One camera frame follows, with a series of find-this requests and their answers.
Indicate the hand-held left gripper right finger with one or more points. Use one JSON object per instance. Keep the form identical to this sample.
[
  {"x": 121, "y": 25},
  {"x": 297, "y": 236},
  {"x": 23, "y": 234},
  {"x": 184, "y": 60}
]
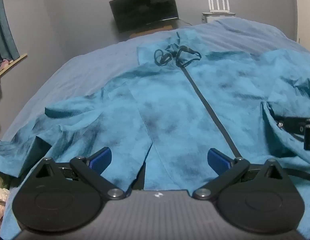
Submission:
[{"x": 217, "y": 160}]

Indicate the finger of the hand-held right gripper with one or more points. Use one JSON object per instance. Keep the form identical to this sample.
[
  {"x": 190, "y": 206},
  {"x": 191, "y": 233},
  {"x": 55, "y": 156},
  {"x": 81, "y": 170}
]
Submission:
[{"x": 292, "y": 124}]

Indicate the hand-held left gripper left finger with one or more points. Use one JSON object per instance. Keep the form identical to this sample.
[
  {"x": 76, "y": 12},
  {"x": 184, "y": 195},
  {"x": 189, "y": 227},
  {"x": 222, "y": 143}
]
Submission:
[{"x": 103, "y": 157}]

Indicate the teal mottled zip jacket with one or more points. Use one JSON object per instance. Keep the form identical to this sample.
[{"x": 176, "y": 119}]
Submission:
[{"x": 170, "y": 105}]

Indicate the blue bed sheet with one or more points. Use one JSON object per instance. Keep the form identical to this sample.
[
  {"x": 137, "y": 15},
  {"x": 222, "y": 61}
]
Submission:
[{"x": 95, "y": 65}]

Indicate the pink plush toy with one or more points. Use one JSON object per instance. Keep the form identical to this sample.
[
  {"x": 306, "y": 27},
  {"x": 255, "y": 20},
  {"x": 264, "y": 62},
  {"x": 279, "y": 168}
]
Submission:
[{"x": 1, "y": 205}]

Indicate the wooden window ledge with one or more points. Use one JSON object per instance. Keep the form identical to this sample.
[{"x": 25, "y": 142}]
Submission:
[{"x": 13, "y": 62}]

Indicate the wooden desk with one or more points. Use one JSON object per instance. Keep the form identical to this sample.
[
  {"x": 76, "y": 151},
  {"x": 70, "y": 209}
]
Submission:
[{"x": 145, "y": 33}]

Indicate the pink items on ledge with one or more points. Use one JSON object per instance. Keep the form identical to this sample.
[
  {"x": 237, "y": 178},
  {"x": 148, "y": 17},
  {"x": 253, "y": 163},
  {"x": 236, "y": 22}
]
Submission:
[{"x": 5, "y": 63}]

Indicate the white wifi router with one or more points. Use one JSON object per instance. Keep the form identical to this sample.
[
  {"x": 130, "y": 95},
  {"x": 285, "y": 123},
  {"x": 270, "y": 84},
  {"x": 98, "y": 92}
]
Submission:
[{"x": 221, "y": 7}]

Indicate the black flat screen monitor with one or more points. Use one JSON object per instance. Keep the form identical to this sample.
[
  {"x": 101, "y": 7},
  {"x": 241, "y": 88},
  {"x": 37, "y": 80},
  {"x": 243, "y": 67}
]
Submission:
[{"x": 145, "y": 7}]

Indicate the teal curtain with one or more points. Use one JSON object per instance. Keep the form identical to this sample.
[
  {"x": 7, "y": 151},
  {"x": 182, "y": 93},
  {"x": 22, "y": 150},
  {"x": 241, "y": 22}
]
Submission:
[{"x": 5, "y": 25}]

